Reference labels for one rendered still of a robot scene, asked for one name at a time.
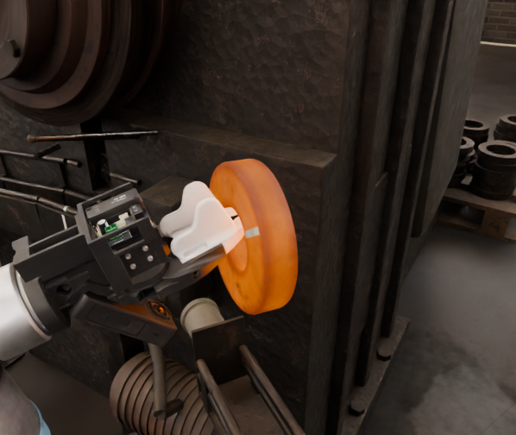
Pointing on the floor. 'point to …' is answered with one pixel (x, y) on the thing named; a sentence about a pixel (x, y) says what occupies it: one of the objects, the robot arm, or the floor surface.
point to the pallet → (494, 176)
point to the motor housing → (135, 369)
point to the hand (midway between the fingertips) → (246, 220)
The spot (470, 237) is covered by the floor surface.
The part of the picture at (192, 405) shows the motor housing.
